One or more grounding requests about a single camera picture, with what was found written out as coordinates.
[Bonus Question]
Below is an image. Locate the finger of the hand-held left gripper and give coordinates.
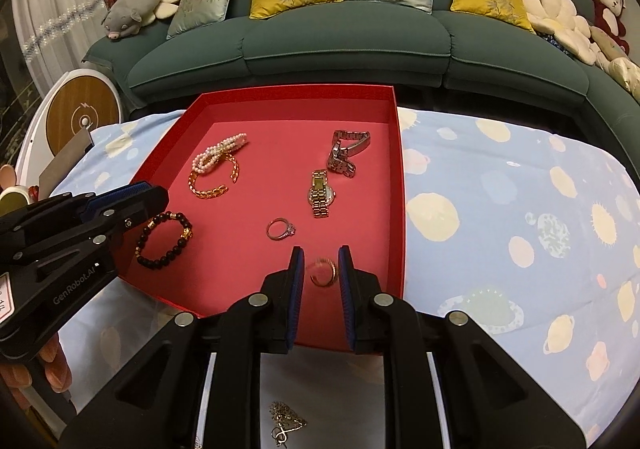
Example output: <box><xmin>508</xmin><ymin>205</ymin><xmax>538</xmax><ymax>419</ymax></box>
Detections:
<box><xmin>0</xmin><ymin>182</ymin><xmax>152</xmax><ymax>241</ymax></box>
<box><xmin>0</xmin><ymin>186</ymin><xmax>171</xmax><ymax>276</ymax></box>

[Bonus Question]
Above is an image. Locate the brown card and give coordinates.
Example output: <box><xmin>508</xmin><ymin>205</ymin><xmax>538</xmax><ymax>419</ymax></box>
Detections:
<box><xmin>37</xmin><ymin>129</ymin><xmax>96</xmax><ymax>197</ymax></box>

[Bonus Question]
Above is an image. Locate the white round wooden-disc device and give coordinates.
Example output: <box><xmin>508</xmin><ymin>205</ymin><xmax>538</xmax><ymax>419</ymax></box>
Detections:
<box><xmin>15</xmin><ymin>69</ymin><xmax>122</xmax><ymax>180</ymax></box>

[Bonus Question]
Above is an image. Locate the blue planet print tablecloth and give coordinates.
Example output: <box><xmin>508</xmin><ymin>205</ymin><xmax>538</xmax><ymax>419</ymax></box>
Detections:
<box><xmin>37</xmin><ymin>106</ymin><xmax>640</xmax><ymax>449</ymax></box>

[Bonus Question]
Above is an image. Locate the pearl bracelet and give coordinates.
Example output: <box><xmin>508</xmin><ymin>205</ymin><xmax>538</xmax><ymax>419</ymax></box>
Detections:
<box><xmin>192</xmin><ymin>132</ymin><xmax>249</xmax><ymax>175</ymax></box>

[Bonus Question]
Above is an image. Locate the red monkey plush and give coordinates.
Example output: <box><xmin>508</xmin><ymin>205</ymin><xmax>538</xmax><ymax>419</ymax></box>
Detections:
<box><xmin>587</xmin><ymin>0</ymin><xmax>630</xmax><ymax>55</ymax></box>

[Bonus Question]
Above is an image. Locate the cream satin cushion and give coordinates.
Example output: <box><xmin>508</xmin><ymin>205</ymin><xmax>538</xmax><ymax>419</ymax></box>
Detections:
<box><xmin>607</xmin><ymin>56</ymin><xmax>640</xmax><ymax>102</ymax></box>

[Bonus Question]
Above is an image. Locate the cream flower plush cushion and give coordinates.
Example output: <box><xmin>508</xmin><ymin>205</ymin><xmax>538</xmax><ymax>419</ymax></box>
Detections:
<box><xmin>520</xmin><ymin>0</ymin><xmax>606</xmax><ymax>66</ymax></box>

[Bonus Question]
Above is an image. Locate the red cardboard box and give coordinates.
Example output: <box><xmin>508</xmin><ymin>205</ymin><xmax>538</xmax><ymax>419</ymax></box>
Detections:
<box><xmin>116</xmin><ymin>84</ymin><xmax>407</xmax><ymax>354</ymax></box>

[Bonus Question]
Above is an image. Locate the white sheer curtain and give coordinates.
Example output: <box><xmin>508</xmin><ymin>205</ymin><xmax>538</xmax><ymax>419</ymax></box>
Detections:
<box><xmin>10</xmin><ymin>0</ymin><xmax>108</xmax><ymax>95</ymax></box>

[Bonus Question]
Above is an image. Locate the pendant necklace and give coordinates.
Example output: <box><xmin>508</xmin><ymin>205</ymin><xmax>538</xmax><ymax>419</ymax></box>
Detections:
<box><xmin>267</xmin><ymin>401</ymin><xmax>308</xmax><ymax>445</ymax></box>

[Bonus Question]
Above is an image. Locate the gold hoop earring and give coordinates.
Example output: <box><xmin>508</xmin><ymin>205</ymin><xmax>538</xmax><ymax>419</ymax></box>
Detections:
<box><xmin>310</xmin><ymin>256</ymin><xmax>339</xmax><ymax>287</ymax></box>

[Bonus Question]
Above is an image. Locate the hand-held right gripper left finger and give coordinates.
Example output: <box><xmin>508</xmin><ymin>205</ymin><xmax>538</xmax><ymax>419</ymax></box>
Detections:
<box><xmin>60</xmin><ymin>245</ymin><xmax>306</xmax><ymax>449</ymax></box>

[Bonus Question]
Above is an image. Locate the dark bead bracelet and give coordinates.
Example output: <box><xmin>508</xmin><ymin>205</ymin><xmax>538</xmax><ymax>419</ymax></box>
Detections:
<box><xmin>135</xmin><ymin>212</ymin><xmax>193</xmax><ymax>270</ymax></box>

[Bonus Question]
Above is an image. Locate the silver ring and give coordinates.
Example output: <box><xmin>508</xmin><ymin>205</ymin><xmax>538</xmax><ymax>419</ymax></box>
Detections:
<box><xmin>266</xmin><ymin>218</ymin><xmax>297</xmax><ymax>241</ymax></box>

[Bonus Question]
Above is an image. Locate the gold wristwatch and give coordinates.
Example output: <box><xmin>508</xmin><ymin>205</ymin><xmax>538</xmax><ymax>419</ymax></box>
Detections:
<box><xmin>306</xmin><ymin>169</ymin><xmax>337</xmax><ymax>219</ymax></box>

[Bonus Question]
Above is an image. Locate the grey pig plush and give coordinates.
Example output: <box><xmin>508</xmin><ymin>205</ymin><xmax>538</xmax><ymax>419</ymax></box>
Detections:
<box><xmin>101</xmin><ymin>0</ymin><xmax>163</xmax><ymax>41</ymax></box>

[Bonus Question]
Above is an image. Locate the tan cushion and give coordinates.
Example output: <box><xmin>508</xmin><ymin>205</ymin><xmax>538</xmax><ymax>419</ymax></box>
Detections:
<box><xmin>590</xmin><ymin>26</ymin><xmax>628</xmax><ymax>60</ymax></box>

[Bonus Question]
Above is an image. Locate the gold leaf bangle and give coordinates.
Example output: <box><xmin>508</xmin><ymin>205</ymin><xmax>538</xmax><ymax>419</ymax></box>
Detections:
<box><xmin>188</xmin><ymin>154</ymin><xmax>242</xmax><ymax>201</ymax></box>

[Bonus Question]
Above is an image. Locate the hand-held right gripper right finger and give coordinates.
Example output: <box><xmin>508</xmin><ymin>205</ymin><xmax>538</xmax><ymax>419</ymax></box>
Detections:
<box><xmin>337</xmin><ymin>245</ymin><xmax>588</xmax><ymax>449</ymax></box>

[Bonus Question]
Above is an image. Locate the silver wristwatch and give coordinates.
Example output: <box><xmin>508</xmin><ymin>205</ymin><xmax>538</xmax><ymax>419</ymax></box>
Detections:
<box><xmin>326</xmin><ymin>129</ymin><xmax>372</xmax><ymax>179</ymax></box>

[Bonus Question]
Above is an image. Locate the green sofa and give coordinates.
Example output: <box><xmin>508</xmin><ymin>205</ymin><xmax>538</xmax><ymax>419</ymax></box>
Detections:
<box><xmin>82</xmin><ymin>0</ymin><xmax>640</xmax><ymax>170</ymax></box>

